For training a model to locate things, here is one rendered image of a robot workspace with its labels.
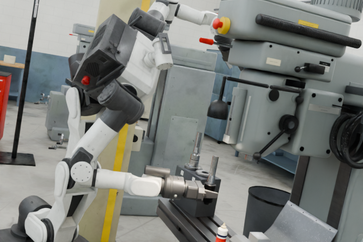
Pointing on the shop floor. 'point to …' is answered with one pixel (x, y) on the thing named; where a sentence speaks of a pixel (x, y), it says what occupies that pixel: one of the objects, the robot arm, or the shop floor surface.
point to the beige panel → (101, 202)
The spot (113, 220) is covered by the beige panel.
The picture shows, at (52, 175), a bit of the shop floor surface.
